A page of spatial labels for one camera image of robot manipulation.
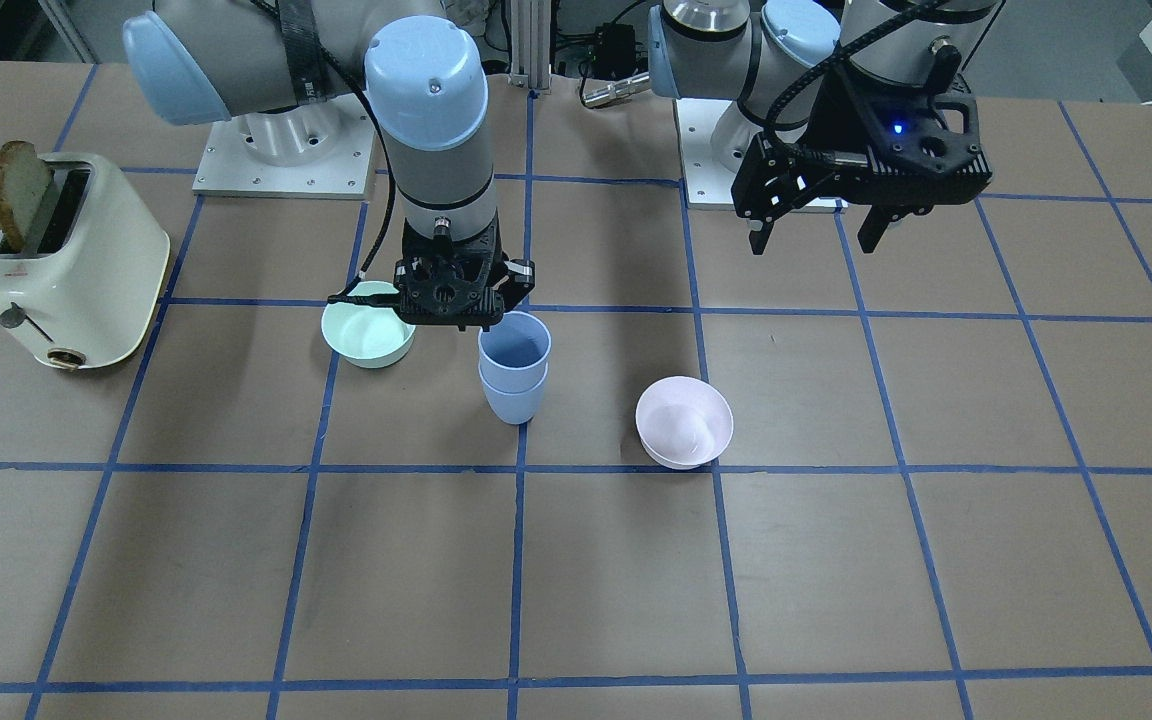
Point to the blue cup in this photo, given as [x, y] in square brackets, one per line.
[514, 353]
[515, 397]

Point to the green bowl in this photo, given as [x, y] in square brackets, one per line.
[366, 336]

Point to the pink bowl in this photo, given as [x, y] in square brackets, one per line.
[683, 422]

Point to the cream white toaster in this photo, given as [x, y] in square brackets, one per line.
[84, 289]

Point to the bread slice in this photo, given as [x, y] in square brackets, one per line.
[24, 180]

